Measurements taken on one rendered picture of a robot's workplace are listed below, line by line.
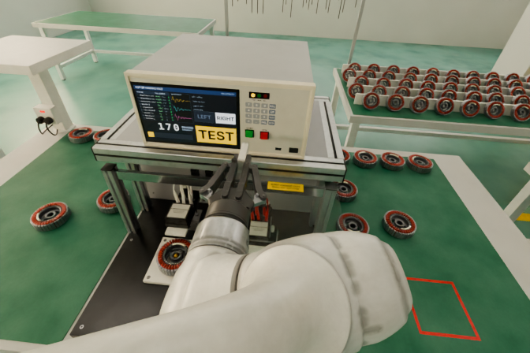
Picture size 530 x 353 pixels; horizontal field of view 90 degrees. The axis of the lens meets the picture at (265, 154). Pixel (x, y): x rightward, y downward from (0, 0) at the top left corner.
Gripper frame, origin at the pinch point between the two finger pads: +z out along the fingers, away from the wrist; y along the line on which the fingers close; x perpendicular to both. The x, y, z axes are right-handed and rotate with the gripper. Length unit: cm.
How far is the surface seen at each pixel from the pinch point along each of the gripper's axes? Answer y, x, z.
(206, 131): -11.0, -0.6, 9.4
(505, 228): 96, -43, 25
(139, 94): -26.3, 8.4, 9.4
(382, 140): 119, -118, 199
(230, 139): -4.8, -2.1, 9.4
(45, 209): -73, -40, 10
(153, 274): -25.4, -40.0, -8.9
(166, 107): -20.3, 5.5, 9.4
